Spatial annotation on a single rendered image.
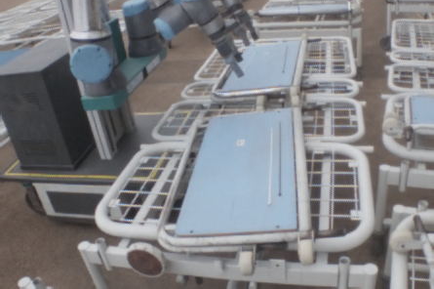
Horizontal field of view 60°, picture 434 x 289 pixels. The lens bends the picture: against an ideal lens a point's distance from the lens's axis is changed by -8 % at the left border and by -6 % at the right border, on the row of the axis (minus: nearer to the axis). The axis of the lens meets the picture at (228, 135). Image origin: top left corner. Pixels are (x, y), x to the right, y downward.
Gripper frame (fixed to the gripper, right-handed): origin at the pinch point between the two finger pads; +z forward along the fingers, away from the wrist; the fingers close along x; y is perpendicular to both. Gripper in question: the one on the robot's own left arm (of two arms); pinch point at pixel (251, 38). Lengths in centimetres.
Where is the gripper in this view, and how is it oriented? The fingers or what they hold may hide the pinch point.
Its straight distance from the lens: 193.4
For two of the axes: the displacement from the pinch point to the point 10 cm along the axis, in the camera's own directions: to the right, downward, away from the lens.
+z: 4.5, 8.7, 2.1
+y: 8.2, -3.1, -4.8
